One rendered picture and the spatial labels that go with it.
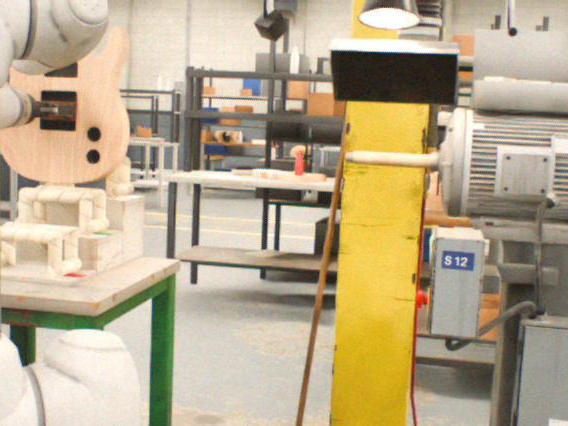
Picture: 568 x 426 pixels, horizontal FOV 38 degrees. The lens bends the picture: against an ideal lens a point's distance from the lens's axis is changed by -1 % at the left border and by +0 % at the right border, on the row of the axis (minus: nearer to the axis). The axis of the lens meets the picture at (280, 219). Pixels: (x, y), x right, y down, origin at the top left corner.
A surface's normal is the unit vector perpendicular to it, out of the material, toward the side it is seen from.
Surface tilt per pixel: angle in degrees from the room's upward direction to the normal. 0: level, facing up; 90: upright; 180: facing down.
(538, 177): 90
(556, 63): 90
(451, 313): 90
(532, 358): 90
